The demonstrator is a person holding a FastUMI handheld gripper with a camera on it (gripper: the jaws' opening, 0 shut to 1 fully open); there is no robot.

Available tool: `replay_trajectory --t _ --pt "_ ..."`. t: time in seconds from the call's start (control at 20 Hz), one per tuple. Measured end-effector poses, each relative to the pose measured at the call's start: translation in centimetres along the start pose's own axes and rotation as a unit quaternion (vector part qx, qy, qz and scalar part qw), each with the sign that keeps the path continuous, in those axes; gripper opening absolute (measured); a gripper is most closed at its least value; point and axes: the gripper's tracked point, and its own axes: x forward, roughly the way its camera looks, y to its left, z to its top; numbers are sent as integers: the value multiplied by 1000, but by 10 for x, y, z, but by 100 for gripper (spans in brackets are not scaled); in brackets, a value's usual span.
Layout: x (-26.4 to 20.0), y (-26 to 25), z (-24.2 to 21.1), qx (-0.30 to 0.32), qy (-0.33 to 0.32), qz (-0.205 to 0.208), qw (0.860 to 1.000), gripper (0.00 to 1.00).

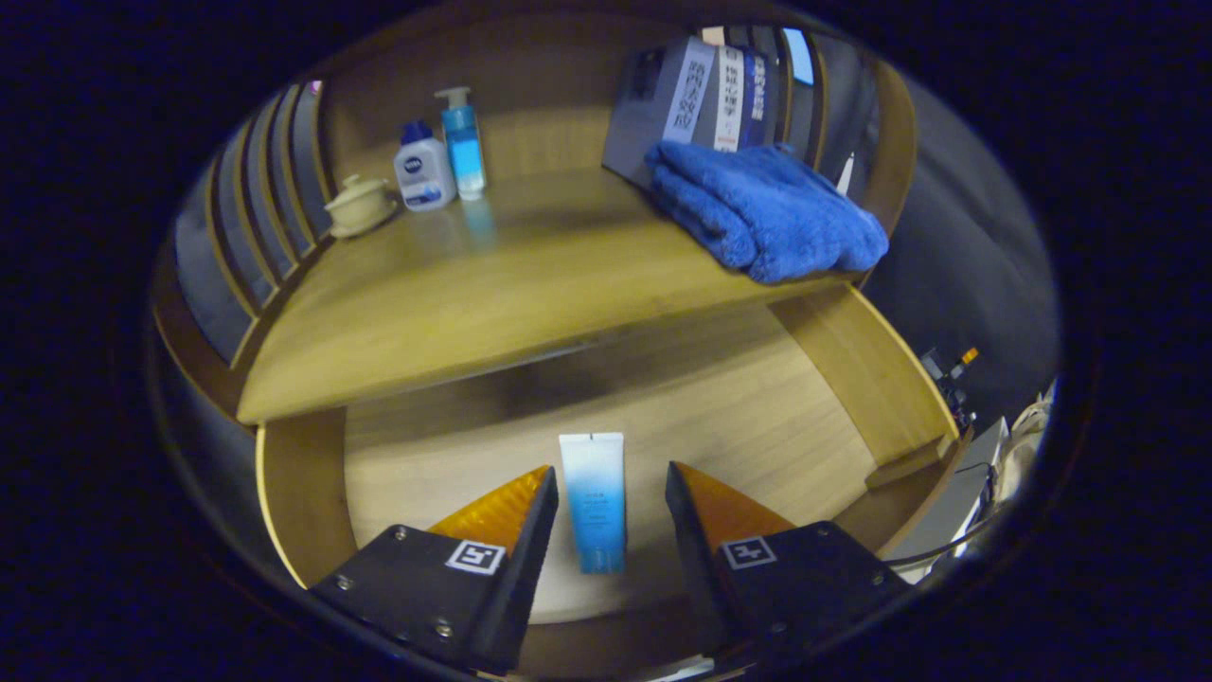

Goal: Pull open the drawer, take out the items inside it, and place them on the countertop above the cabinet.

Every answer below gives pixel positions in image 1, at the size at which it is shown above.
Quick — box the blue folded towel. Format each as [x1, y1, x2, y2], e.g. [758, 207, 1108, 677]
[646, 140, 891, 285]

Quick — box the white bottle blue cap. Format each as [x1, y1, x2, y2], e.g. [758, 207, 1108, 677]
[394, 120, 457, 211]

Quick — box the blue pump bottle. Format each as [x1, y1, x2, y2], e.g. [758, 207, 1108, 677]
[435, 87, 489, 202]

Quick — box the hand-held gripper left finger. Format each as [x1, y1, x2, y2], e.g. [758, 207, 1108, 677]
[308, 464, 560, 675]

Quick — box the cream lidded teacup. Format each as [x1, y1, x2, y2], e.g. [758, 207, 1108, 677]
[325, 173, 399, 238]

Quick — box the blue gradient tube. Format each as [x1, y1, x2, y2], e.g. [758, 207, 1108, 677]
[559, 432, 628, 575]

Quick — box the black device with orange tip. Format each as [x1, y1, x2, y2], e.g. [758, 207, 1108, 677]
[923, 346, 981, 432]

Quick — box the wooden cabinet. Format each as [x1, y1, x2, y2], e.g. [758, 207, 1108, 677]
[151, 9, 919, 427]

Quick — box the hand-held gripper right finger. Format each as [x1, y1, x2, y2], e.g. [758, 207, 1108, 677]
[665, 461, 912, 669]

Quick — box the wooden drawer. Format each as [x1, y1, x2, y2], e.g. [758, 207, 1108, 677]
[256, 284, 962, 655]

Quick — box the dark blue spine book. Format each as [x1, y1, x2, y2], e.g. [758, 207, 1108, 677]
[739, 49, 770, 150]

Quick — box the wooden countertop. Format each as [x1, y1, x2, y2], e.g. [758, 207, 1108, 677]
[237, 166, 853, 424]

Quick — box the grey spine book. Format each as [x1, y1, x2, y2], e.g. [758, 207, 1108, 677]
[602, 36, 718, 190]

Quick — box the white spine book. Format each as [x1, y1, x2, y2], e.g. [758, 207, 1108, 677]
[712, 45, 744, 153]

